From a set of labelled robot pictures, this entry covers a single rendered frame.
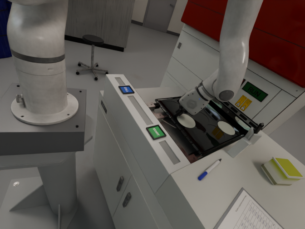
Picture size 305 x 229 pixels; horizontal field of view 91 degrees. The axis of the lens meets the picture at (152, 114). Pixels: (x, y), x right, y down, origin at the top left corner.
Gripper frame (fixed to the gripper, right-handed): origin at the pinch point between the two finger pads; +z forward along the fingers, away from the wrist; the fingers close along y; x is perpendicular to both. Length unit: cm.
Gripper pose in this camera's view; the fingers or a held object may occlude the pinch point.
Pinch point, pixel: (179, 112)
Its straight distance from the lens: 75.9
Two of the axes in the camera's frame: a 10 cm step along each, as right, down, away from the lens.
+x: 3.8, -5.0, 7.8
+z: -5.8, 5.3, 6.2
